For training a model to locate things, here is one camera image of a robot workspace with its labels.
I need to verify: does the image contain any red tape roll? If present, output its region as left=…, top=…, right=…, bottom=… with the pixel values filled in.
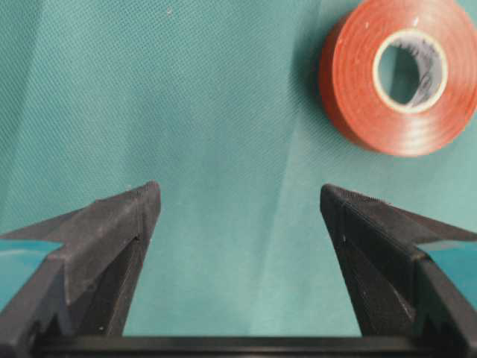
left=318, top=1, right=476, bottom=157

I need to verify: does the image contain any green table cloth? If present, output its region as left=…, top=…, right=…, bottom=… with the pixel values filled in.
left=1, top=1, right=476, bottom=336

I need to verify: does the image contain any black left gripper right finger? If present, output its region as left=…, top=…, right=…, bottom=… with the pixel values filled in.
left=320, top=184, right=476, bottom=357

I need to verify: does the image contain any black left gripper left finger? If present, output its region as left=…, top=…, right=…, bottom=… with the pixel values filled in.
left=1, top=181, right=161, bottom=357

